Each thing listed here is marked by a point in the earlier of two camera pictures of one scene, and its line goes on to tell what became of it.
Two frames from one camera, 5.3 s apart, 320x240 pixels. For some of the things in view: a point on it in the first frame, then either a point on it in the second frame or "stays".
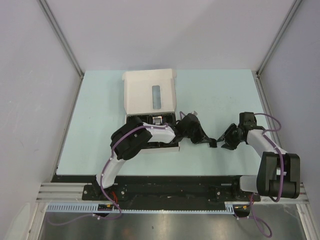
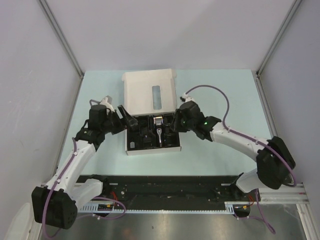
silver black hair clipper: [157, 120] stays
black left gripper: [201, 137] to [121, 124]
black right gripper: [229, 144] to [178, 114]
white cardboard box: [151, 92] stays
